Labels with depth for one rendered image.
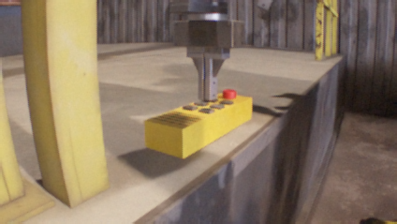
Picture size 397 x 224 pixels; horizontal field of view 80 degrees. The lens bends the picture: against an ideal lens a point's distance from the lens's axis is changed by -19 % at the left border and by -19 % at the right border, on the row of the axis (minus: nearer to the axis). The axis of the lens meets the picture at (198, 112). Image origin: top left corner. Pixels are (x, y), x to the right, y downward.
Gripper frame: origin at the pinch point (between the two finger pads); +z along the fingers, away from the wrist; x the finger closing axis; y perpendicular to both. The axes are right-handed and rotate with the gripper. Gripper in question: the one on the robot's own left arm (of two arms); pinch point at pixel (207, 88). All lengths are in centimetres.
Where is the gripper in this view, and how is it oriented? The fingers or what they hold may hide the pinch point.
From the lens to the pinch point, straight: 56.9
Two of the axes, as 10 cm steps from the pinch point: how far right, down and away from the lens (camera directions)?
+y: 5.6, -2.2, 8.0
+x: -8.3, -1.5, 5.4
